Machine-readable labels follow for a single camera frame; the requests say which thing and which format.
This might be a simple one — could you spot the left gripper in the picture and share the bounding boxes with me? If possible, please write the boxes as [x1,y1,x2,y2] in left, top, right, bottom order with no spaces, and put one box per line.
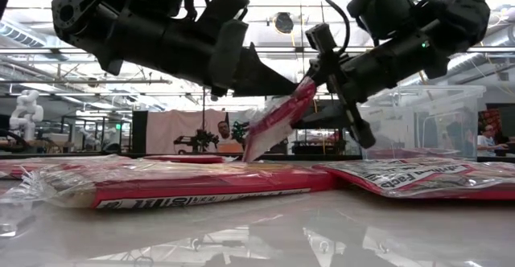
[160,19,299,99]

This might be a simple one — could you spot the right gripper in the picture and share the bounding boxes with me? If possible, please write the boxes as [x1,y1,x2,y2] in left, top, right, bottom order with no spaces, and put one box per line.
[306,31,450,150]

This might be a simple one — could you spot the person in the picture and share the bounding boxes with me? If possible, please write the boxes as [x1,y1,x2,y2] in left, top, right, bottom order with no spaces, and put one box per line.
[476,124,510,158]
[216,120,245,154]

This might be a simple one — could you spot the clear plastic bin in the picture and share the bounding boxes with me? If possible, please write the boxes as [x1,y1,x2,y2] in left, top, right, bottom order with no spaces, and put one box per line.
[357,84,487,162]

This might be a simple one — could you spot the background black robot rig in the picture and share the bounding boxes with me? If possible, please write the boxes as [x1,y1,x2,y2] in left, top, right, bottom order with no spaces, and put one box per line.
[173,129,221,154]

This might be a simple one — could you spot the pale pink board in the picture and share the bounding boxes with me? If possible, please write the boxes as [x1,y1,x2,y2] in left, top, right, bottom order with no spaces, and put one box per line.
[145,109,229,154]

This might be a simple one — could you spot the tall black panel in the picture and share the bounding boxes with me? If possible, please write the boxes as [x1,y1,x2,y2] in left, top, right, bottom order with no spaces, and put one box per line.
[131,109,149,154]

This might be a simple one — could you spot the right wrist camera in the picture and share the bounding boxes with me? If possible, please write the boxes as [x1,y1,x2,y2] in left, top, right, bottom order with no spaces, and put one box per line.
[304,23,338,53]

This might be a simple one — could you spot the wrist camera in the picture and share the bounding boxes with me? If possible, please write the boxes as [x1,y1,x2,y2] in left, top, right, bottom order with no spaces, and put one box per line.
[196,0,251,23]
[304,23,338,53]

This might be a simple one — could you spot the black ceiling cord reel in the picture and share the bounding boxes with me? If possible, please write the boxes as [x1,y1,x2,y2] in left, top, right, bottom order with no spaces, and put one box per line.
[272,11,295,35]

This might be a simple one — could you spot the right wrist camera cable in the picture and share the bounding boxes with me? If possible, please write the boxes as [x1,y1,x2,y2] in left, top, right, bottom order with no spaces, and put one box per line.
[312,0,352,55]

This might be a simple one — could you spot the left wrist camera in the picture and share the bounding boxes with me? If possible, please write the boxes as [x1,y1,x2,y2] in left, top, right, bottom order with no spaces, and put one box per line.
[196,0,251,23]

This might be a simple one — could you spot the long ceiling light rail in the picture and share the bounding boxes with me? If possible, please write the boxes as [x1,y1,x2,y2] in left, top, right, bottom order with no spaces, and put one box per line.
[0,46,515,55]

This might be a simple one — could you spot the silver ventilation duct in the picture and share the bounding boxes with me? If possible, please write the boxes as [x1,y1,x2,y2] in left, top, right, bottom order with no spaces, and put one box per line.
[0,19,72,62]

